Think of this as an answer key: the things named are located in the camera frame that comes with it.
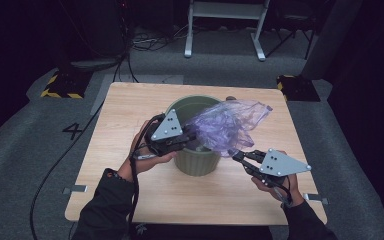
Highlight white metal stand frame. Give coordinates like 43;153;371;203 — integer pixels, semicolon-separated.
183;0;271;62

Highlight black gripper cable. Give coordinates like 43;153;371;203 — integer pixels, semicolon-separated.
128;113;166;240
271;186;294;207

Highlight dark folding chair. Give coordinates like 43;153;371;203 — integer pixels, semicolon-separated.
265;0;318;61

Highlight person's left hand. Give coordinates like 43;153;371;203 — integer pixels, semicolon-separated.
118;119;178;183

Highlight green ribbed trash bin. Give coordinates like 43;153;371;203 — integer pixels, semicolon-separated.
165;94;226;177

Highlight black yellow striped base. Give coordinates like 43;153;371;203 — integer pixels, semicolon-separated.
276;74;321;103
40;70;93;100

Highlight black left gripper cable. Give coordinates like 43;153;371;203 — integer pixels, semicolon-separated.
128;113;166;240

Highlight person's right hand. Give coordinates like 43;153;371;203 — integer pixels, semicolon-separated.
251;173;305;208

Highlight grey pillar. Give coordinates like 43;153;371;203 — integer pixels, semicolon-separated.
301;0;364;81

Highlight tangled floor cables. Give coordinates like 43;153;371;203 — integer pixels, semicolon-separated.
131;24;194;52

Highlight dark equipment stand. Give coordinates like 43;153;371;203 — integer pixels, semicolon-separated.
55;0;132;73

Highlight long black floor cable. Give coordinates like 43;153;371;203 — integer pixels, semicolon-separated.
29;54;139;240

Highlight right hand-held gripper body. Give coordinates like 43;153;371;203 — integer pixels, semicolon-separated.
251;148;312;188

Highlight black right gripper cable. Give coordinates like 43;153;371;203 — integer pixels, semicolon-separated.
271;186;294;207

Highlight purple plastic bag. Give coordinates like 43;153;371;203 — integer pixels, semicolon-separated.
184;99;274;158

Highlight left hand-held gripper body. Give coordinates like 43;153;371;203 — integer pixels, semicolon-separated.
144;109;189;158

